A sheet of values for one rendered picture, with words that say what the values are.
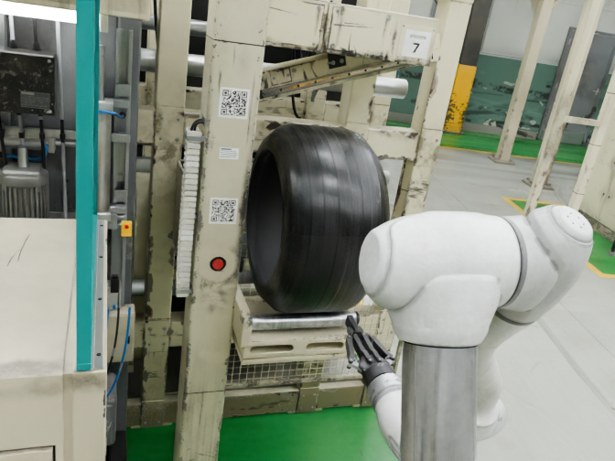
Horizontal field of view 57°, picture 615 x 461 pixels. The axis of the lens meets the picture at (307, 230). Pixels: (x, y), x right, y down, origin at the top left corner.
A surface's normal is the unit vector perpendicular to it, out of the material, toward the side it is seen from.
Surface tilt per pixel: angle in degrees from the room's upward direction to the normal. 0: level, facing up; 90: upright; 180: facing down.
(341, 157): 33
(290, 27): 90
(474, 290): 71
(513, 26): 90
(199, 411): 90
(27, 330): 0
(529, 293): 106
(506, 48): 90
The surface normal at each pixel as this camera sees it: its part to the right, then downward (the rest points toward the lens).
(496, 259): 0.33, -0.06
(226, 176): 0.30, 0.40
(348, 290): 0.23, 0.70
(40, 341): 0.14, -0.92
